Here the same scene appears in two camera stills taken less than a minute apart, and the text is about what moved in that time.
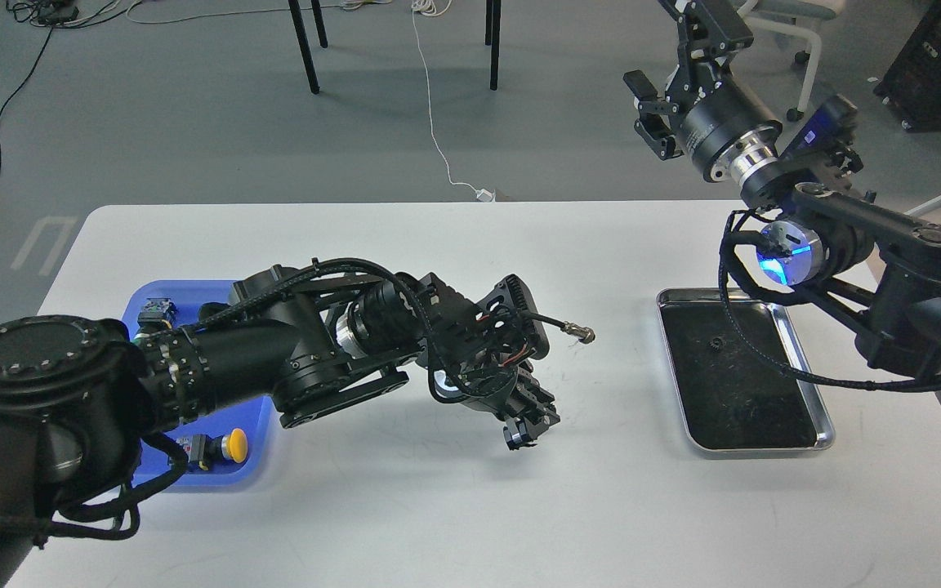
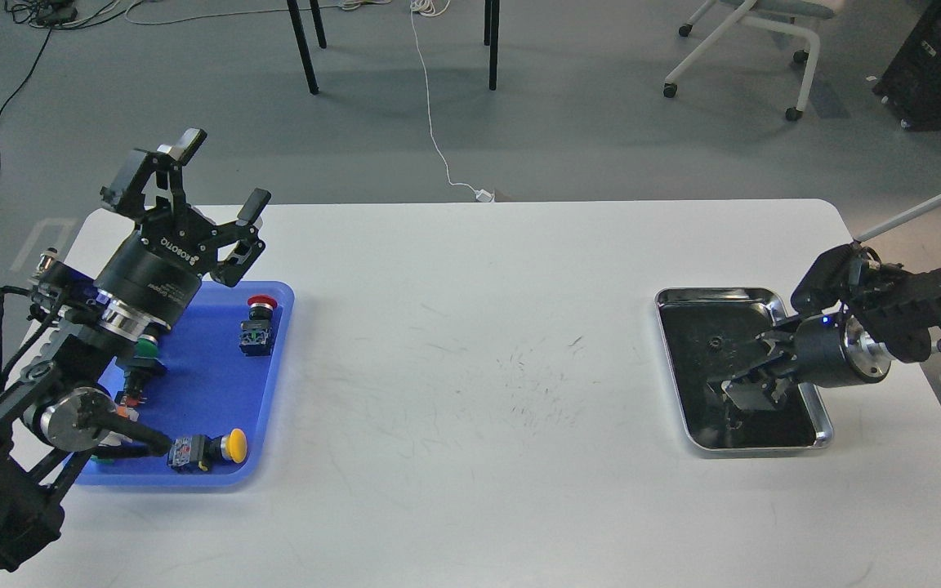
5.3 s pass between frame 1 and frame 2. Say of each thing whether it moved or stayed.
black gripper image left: moved
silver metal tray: stayed
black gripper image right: moved
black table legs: stayed
